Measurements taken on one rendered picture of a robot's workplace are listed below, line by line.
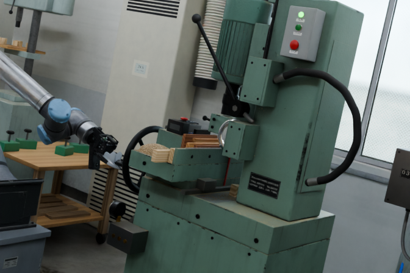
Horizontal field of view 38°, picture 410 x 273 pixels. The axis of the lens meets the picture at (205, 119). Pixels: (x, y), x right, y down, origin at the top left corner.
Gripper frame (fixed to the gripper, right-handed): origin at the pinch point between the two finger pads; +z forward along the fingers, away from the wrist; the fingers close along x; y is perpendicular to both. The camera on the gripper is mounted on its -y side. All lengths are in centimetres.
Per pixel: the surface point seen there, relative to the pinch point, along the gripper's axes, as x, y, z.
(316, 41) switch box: -3, 85, 51
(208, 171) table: -0.2, 26.1, 38.0
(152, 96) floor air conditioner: 107, -11, -88
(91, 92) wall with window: 131, -51, -163
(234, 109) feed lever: -6, 52, 38
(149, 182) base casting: -11.2, 12.5, 25.5
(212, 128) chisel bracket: 7.2, 36.7, 26.0
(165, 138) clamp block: 3.7, 22.5, 11.7
